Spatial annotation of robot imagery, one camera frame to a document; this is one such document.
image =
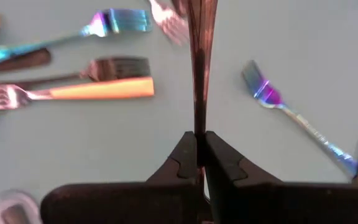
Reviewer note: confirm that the green table mat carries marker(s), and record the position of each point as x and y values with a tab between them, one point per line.
104	149

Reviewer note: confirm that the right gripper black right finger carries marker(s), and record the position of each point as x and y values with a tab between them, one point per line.
275	202

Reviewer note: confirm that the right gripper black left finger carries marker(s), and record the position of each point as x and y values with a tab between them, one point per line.
135	202

